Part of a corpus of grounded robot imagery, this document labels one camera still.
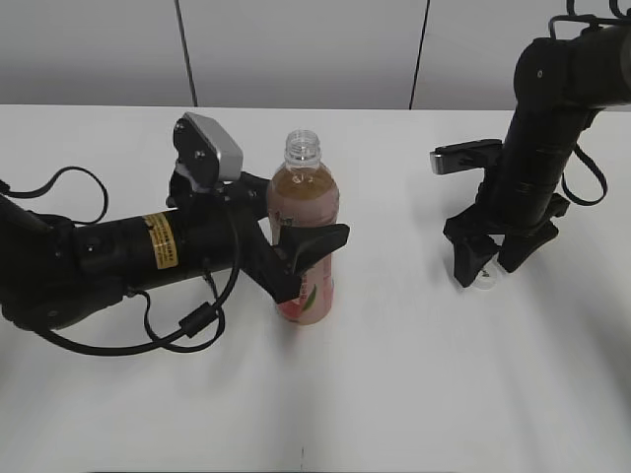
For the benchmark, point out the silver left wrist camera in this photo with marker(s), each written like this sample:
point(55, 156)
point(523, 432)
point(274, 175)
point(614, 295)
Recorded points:
point(206, 153)

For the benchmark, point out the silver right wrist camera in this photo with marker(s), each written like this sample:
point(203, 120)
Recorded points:
point(479, 154)

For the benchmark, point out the pink label tea bottle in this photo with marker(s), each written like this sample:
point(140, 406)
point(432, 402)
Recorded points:
point(303, 196)

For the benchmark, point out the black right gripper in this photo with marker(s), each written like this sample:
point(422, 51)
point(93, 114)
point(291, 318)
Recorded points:
point(519, 210)

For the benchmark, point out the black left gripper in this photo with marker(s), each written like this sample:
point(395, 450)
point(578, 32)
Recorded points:
point(220, 230)

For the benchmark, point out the white bottle cap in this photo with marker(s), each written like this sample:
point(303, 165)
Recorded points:
point(479, 277)

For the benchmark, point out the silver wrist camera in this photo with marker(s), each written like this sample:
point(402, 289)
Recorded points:
point(479, 154)
point(206, 153)

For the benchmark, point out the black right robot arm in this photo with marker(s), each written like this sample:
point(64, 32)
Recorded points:
point(560, 86)

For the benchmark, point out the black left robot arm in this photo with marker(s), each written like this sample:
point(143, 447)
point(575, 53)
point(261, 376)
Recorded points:
point(55, 271)

